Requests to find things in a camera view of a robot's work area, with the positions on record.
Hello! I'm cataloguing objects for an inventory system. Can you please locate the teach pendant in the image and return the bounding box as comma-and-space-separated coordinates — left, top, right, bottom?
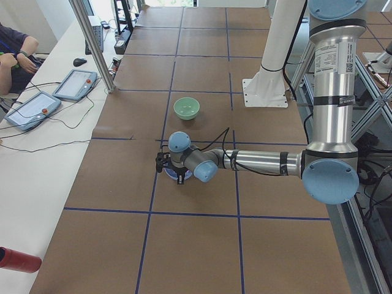
53, 69, 97, 101
5, 91, 61, 131

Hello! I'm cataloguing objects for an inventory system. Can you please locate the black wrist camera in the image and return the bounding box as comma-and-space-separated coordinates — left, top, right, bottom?
156, 152, 170, 173

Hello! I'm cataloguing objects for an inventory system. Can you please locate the red cylinder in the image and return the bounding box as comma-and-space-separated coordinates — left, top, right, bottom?
1, 247, 42, 273

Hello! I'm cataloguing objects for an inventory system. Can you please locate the seated person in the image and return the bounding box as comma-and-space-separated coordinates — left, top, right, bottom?
1, 25, 41, 95

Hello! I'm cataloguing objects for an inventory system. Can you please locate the black keyboard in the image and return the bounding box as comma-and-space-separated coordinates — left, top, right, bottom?
85, 24, 105, 55

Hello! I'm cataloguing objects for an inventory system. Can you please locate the far teach pendant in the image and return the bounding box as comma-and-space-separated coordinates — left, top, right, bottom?
53, 69, 97, 101

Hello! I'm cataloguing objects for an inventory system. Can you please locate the aluminium frame post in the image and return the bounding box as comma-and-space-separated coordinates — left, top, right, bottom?
69, 0, 115, 93

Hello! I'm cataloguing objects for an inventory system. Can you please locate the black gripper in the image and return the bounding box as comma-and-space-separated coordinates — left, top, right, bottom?
167, 153, 187, 185

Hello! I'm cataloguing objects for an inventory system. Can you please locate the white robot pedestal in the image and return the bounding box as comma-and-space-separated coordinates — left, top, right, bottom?
243, 0, 307, 108

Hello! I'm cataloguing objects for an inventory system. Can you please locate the blue bowl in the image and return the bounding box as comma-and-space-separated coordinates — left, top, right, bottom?
164, 168, 192, 181

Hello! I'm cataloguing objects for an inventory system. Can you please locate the near teach pendant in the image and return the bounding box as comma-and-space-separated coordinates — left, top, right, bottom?
5, 91, 61, 131

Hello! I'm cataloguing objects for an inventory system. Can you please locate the black computer mouse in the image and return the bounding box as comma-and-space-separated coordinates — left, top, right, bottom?
73, 58, 87, 67

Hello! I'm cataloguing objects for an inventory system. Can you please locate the green bowl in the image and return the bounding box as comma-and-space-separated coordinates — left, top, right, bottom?
173, 97, 200, 121

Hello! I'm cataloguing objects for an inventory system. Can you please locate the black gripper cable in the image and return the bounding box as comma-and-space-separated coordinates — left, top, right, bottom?
198, 127, 231, 151

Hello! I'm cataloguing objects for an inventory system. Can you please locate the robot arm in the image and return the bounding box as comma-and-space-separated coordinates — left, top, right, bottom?
156, 1, 366, 205

